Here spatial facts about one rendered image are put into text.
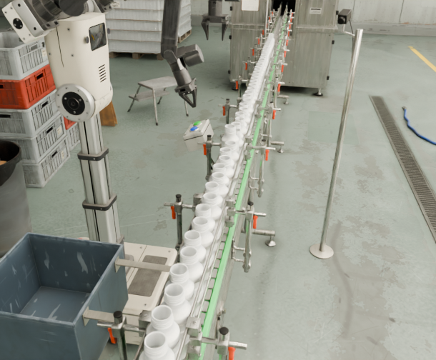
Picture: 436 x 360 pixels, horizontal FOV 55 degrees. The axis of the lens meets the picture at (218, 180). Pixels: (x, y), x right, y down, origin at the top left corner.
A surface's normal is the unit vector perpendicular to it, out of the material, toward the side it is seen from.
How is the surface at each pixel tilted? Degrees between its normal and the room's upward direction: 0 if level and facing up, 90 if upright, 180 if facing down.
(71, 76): 101
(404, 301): 0
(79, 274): 90
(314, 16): 90
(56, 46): 90
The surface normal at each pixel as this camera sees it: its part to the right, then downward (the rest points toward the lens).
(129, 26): -0.15, 0.48
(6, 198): 0.80, 0.35
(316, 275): 0.02, -0.88
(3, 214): 0.65, 0.43
